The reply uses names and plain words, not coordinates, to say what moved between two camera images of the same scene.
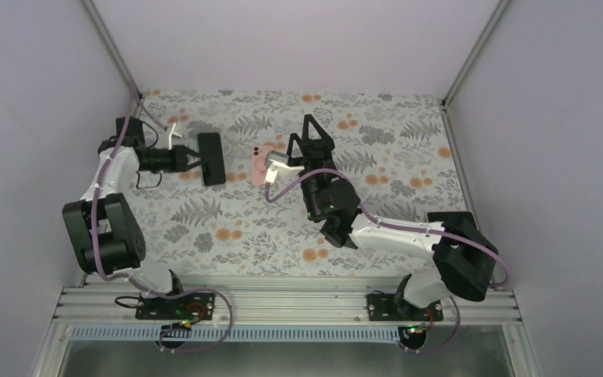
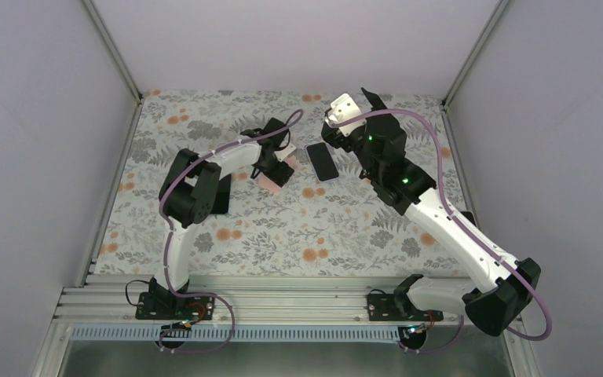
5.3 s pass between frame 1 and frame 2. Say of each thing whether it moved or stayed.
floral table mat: stayed
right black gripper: moved
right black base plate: stayed
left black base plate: stayed
